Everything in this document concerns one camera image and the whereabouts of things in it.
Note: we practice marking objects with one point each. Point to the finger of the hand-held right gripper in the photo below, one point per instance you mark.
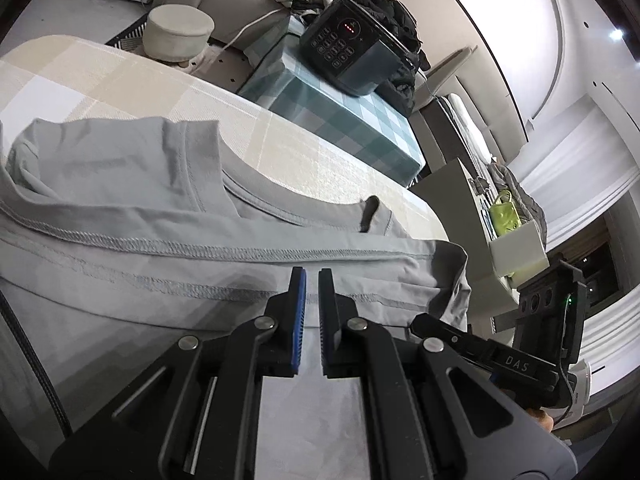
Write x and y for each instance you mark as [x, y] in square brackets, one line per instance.
[450, 332]

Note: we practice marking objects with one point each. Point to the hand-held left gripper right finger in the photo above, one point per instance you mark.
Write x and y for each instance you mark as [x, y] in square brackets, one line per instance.
[325, 320]

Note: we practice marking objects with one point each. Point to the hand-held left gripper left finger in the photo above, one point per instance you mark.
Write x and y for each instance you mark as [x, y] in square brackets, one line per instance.
[299, 320]

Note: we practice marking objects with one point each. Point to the grey t-shirt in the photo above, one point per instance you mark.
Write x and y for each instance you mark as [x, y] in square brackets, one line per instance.
[125, 185]

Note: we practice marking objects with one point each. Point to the white storage box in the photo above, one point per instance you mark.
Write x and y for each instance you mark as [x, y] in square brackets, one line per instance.
[520, 252]

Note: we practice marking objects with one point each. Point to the lime green bag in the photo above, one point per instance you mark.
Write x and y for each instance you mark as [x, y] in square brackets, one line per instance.
[505, 215]

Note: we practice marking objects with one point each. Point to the white side cabinet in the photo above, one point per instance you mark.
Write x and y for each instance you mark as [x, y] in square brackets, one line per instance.
[450, 200]

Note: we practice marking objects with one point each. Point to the white curtain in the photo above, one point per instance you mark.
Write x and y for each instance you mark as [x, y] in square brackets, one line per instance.
[575, 170]

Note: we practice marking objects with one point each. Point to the teal checked cloth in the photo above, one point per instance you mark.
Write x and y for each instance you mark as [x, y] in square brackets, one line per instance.
[350, 115]

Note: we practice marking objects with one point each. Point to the beige upholstered seat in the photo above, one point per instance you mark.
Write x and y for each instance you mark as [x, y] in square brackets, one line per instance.
[475, 125]

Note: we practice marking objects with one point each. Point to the black power station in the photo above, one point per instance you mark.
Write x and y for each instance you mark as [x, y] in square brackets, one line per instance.
[350, 45]

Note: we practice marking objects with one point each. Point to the beige plaid tablecloth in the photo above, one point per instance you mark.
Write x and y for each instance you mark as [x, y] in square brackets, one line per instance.
[125, 85]

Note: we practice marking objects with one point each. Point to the ceiling spotlight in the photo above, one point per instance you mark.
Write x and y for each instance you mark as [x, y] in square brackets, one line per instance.
[616, 35]

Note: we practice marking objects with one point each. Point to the round white stool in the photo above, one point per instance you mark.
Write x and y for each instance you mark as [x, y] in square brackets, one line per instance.
[177, 32]

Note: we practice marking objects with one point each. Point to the black jacket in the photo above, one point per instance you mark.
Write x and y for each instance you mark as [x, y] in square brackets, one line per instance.
[395, 15]

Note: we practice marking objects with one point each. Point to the black and white rug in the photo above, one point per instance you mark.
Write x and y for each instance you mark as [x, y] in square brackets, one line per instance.
[127, 35]

